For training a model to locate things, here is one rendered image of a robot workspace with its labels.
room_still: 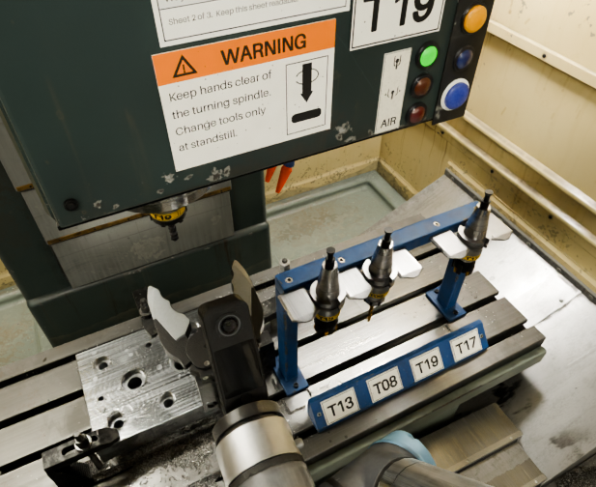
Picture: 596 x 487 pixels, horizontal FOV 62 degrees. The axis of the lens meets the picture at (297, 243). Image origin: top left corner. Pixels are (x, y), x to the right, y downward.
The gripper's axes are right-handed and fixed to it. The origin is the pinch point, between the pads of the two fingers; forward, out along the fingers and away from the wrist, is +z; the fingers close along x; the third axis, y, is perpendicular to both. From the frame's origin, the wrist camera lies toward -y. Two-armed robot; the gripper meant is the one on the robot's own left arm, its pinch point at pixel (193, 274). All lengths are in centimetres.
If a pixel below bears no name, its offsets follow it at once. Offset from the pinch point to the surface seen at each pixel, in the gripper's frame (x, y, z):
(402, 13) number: 22.1, -28.6, -2.6
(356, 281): 28.8, 23.8, 7.5
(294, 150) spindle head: 11.5, -17.4, -3.5
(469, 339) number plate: 57, 51, 1
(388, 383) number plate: 35, 51, -1
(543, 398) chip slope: 77, 71, -12
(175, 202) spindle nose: 0.5, -4.6, 8.2
